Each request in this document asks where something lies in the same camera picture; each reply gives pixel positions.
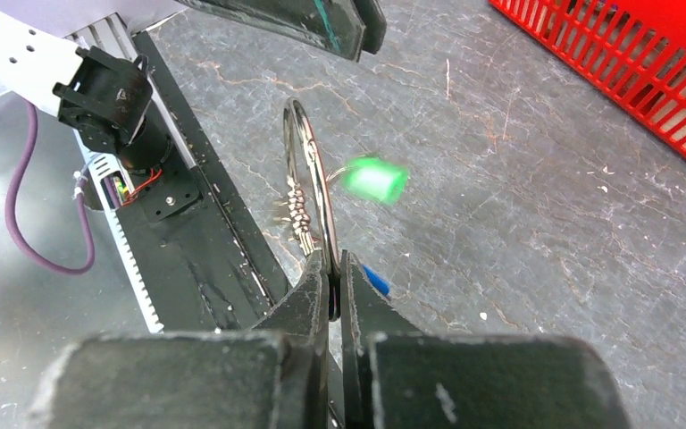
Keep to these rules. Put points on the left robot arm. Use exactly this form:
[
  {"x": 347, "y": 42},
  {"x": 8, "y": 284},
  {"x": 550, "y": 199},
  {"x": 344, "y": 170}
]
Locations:
[{"x": 107, "y": 99}]

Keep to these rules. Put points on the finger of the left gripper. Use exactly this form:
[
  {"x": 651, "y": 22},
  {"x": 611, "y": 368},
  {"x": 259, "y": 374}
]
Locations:
[
  {"x": 375, "y": 24},
  {"x": 332, "y": 26}
]

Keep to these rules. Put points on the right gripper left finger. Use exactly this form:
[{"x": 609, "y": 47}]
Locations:
[{"x": 270, "y": 376}]

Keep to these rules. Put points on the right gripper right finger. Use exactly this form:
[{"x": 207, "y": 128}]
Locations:
[{"x": 396, "y": 376}]

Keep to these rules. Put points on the white slotted cable duct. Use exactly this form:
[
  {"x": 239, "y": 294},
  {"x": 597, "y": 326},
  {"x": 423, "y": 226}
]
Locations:
[{"x": 98, "y": 167}]

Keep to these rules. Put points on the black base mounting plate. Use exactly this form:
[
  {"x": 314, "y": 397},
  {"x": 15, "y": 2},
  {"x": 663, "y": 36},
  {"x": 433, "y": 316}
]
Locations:
[{"x": 203, "y": 262}]

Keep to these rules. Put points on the red plastic shopping basket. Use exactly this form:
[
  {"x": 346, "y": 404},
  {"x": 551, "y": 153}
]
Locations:
[{"x": 634, "y": 52}]

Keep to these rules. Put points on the wire keyring with keys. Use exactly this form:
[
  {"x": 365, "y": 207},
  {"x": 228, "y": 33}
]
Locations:
[{"x": 306, "y": 207}]

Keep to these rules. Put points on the key with green tag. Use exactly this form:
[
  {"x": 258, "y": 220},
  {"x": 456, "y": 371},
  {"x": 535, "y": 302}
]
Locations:
[{"x": 372, "y": 178}]

